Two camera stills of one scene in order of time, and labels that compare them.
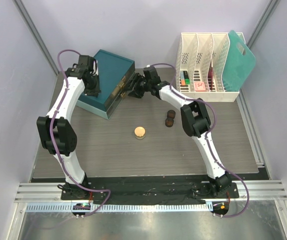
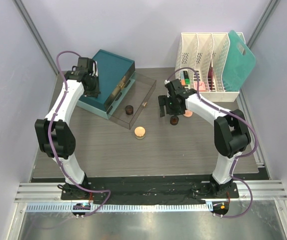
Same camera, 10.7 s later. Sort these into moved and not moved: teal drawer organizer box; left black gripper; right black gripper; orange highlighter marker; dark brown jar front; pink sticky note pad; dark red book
Moved: right black gripper; dark brown jar front
Not moved: pink sticky note pad; left black gripper; dark red book; teal drawer organizer box; orange highlighter marker
